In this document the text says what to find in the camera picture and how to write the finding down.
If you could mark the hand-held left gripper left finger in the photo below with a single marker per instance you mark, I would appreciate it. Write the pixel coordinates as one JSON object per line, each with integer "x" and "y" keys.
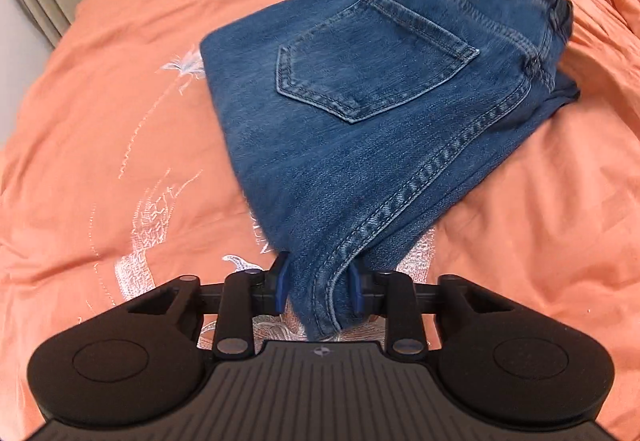
{"x": 280, "y": 283}

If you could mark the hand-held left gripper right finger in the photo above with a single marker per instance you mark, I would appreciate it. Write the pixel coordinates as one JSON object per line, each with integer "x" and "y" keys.
{"x": 356, "y": 288}

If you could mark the blue denim pants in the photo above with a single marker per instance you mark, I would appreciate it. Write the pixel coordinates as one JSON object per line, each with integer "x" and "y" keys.
{"x": 360, "y": 121}

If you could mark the orange embroidered bed cover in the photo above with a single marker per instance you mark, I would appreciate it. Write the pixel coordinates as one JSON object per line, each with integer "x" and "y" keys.
{"x": 125, "y": 121}

